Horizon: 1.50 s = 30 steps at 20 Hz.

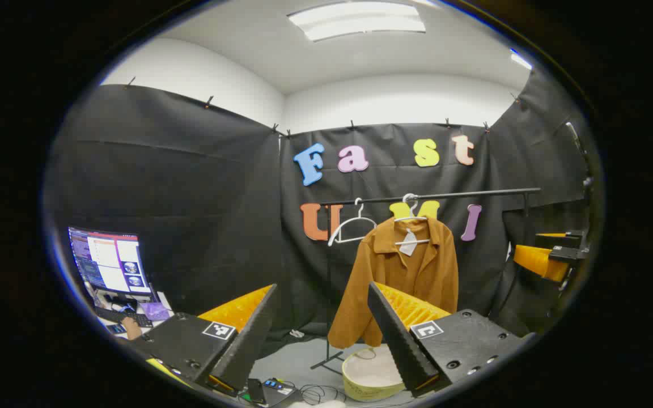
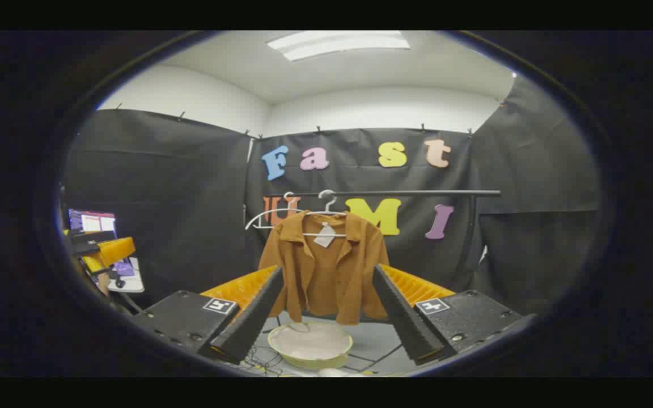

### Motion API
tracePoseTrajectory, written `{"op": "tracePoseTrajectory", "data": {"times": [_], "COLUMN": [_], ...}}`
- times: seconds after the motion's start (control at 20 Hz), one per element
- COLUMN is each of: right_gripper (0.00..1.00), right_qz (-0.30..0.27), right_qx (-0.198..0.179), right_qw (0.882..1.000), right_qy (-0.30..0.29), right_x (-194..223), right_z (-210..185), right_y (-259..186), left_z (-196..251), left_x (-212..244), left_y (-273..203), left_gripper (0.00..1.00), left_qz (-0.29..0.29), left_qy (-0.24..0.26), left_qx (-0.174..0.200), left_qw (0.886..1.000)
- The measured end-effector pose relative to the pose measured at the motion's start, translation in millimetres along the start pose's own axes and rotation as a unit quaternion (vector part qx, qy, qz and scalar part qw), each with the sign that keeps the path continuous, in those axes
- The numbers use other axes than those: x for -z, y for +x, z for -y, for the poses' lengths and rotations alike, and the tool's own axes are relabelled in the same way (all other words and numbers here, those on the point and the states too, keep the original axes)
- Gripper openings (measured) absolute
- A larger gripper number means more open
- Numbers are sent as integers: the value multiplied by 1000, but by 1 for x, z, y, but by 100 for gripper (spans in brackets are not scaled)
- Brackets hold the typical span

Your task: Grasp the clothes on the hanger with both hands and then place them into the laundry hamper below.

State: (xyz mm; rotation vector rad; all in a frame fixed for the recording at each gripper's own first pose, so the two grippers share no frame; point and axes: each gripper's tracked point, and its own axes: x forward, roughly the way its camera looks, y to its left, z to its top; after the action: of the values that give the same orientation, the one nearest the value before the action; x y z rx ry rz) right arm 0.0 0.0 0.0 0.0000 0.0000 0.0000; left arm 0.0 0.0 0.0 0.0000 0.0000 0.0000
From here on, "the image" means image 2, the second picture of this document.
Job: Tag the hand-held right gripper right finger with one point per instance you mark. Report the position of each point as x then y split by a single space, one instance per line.
408 323

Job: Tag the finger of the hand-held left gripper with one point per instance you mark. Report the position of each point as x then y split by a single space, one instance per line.
117 249

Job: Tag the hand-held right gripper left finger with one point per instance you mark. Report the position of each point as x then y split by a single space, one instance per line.
250 323

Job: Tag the white laundry hamper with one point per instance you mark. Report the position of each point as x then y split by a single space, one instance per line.
310 343

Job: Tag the brown shirt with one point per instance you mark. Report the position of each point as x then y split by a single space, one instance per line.
326 277

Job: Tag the white clothes hanger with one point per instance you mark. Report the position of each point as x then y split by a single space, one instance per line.
330 203
264 215

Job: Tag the black clothes rack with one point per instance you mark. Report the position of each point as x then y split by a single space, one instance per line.
417 193

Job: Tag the white desk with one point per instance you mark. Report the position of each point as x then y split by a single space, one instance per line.
132 282

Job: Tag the computer monitor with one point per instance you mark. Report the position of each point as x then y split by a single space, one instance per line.
93 221

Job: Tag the black backdrop cloth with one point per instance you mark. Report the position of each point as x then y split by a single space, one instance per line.
190 215

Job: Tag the ceiling light panel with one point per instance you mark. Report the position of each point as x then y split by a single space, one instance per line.
338 44

